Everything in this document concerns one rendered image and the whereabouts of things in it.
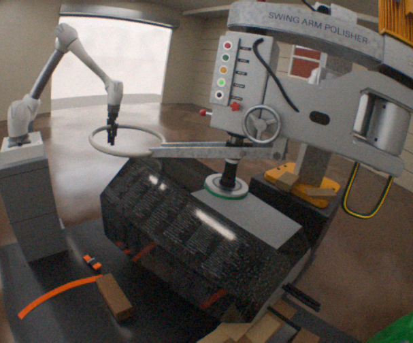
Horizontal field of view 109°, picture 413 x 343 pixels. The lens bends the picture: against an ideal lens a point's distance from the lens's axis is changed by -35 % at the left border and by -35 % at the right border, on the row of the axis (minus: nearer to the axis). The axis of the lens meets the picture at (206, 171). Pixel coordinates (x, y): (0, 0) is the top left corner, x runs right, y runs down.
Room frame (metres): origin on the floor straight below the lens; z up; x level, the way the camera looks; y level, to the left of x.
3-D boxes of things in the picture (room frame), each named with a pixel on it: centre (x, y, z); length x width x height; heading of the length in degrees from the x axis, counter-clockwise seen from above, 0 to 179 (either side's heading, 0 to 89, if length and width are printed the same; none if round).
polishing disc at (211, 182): (0.99, -0.11, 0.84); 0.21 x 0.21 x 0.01
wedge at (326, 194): (1.17, -0.74, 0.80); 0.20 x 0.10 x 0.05; 86
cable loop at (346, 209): (0.75, -0.73, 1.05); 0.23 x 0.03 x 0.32; 69
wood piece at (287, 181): (1.25, -0.52, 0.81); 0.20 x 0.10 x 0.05; 146
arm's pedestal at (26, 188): (0.97, 1.26, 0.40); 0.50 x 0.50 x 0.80; 49
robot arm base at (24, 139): (0.96, 1.25, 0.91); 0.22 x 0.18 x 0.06; 53
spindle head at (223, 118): (0.96, -0.19, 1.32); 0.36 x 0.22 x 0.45; 69
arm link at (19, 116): (0.98, 1.26, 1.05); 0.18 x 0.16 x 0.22; 29
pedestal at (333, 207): (1.40, -0.72, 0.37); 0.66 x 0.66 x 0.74; 48
